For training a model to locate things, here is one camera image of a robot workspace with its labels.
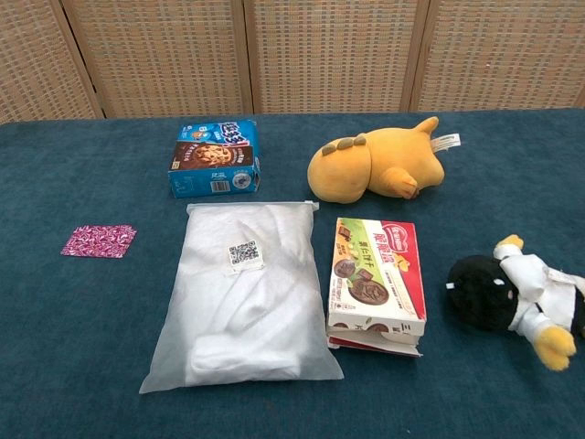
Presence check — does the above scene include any black penguin plush toy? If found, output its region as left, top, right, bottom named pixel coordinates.
left=446, top=234, right=585, bottom=372

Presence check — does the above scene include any blue felt table cover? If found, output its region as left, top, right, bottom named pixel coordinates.
left=0, top=107, right=585, bottom=439

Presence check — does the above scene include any frosted bag with white garment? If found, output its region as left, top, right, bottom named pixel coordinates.
left=138, top=200, right=345, bottom=395

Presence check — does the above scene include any red white biscuit box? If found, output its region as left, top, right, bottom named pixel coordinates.
left=325, top=217, right=428, bottom=359

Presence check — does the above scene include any woven rattan folding screen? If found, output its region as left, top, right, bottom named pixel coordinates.
left=0, top=0, right=585, bottom=124

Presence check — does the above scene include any blue chocolate cookie box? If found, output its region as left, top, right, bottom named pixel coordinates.
left=167, top=119, right=262, bottom=199

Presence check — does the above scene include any yellow plush dinosaur toy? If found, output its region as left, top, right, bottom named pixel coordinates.
left=306, top=115, right=463, bottom=205

